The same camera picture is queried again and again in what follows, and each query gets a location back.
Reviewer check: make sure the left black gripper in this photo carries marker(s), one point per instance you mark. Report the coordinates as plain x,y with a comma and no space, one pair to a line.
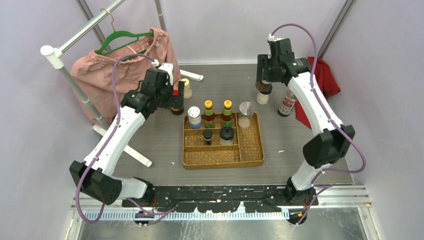
176,101

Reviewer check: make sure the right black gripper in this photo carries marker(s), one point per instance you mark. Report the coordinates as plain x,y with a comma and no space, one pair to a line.
263,61

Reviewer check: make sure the red lid sauce jar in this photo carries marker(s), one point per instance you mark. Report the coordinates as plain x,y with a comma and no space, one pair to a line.
177,107

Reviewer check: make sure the pale yellow lid jar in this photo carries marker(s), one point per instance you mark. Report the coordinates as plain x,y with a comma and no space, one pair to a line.
187,93

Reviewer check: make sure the silver lid pepper jar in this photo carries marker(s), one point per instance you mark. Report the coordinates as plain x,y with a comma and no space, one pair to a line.
194,117

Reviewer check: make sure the white lid sauce jar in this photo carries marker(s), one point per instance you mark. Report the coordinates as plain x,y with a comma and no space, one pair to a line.
263,88

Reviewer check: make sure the yellow cap sauce bottle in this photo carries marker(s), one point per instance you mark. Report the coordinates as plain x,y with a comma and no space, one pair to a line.
227,114
209,115

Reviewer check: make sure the clear vinegar bottle red label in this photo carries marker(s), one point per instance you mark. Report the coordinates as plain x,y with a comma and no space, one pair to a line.
287,104

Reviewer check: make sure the small black cap bottle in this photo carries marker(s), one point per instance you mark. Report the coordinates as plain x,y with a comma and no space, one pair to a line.
207,136

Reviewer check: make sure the red cloth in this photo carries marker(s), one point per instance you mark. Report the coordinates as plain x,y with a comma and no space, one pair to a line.
327,84

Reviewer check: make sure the woven divided tray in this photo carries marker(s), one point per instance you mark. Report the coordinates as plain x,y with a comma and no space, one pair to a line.
246,149

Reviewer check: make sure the silver lid tall glass jar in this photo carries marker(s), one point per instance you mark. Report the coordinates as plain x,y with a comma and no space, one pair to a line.
245,115

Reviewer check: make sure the black lid spice grinder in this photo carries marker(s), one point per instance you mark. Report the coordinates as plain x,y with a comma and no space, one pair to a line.
226,135

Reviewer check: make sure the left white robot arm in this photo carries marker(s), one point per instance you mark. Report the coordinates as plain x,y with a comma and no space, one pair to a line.
94,175

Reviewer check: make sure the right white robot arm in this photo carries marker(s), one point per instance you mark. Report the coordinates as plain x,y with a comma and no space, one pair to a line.
329,143

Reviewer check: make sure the pink skirt garment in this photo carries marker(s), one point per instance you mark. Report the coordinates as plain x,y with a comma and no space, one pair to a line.
122,70

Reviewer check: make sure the white garment rack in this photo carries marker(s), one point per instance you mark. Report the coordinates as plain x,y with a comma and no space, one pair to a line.
54,54

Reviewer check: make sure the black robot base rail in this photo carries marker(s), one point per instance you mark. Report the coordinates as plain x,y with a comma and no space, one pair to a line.
227,199

